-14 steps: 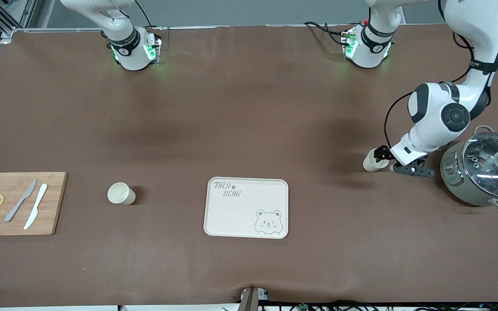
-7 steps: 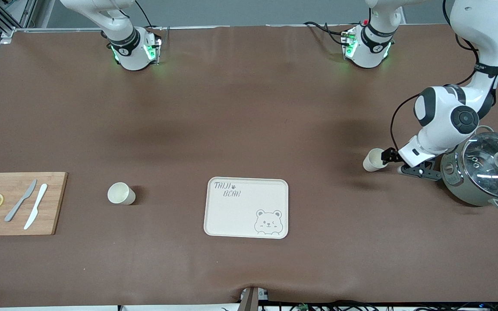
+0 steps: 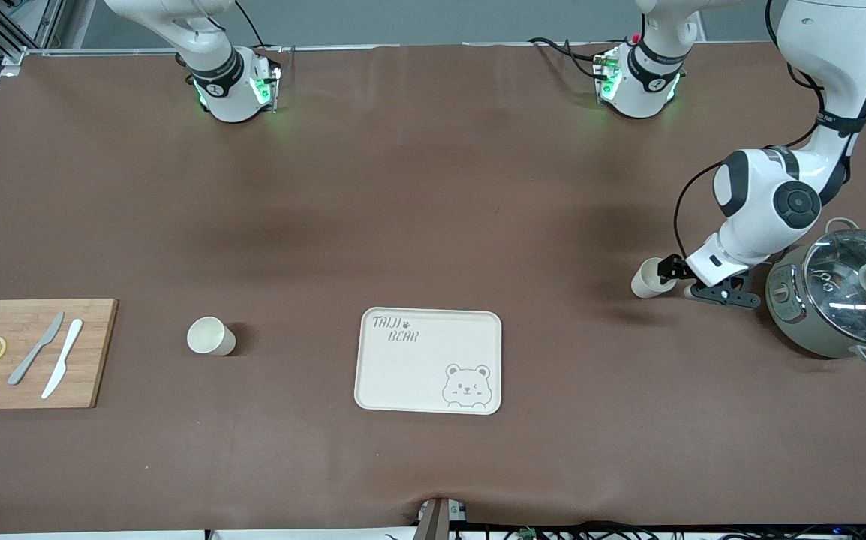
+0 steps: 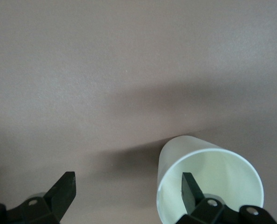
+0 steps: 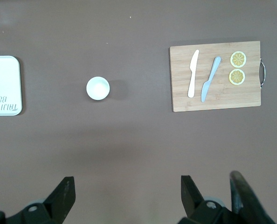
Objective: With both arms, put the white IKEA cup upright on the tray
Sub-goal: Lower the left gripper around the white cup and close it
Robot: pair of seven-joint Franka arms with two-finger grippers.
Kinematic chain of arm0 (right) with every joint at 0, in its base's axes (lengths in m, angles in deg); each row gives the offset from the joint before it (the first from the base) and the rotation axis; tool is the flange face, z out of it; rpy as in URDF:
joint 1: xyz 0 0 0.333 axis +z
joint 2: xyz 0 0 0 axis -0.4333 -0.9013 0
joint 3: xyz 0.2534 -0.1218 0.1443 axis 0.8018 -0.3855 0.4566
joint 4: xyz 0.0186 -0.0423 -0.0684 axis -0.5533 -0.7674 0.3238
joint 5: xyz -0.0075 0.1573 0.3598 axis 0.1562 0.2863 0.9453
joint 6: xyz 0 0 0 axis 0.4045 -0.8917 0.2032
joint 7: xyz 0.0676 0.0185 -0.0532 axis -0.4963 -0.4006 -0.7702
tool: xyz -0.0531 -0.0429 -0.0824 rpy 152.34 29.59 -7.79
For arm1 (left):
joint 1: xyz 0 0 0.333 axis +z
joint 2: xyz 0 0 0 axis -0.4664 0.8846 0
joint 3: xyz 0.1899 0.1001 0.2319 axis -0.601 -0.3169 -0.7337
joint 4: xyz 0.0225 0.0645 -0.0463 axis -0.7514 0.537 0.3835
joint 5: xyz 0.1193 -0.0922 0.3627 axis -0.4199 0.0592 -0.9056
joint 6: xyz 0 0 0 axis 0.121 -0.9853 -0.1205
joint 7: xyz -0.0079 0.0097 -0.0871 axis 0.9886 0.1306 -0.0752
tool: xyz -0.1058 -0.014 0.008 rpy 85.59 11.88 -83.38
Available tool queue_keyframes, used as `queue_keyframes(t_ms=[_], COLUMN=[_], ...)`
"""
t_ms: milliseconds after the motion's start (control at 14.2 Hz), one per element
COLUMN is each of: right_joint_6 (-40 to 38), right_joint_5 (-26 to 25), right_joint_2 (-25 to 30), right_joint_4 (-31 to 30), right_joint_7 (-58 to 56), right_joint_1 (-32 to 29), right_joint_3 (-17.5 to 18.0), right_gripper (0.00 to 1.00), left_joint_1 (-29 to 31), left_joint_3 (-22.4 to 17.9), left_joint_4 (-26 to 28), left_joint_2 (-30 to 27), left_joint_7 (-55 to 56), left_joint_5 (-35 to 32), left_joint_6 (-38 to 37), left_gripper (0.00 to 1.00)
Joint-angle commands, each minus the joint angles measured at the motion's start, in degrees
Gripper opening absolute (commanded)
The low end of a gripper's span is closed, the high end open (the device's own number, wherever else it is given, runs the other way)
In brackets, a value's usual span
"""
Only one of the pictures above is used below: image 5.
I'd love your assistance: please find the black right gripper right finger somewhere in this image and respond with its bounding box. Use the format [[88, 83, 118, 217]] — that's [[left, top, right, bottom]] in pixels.
[[177, 175, 232, 224]]

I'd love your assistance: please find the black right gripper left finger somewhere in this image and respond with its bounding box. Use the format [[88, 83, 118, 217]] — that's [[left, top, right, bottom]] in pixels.
[[0, 176, 76, 224]]

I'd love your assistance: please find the white plastic cup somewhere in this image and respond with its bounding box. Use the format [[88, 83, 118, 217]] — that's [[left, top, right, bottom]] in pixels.
[[86, 76, 111, 101]]

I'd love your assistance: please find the white tray with bear print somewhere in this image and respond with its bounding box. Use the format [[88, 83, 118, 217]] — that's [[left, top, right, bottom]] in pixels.
[[0, 55, 23, 116]]

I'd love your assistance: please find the wooden cutting board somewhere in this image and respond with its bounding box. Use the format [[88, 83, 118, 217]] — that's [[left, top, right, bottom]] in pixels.
[[169, 41, 267, 112]]

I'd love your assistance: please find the grey plastic knife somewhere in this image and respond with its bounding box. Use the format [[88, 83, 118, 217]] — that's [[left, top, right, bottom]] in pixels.
[[201, 56, 222, 103]]

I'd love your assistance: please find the white plastic knife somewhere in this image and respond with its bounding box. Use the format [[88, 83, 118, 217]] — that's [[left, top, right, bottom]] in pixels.
[[187, 49, 200, 98]]

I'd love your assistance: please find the yellow lemon slice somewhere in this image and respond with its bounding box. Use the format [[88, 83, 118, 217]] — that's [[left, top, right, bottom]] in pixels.
[[230, 50, 247, 68], [229, 69, 246, 86]]

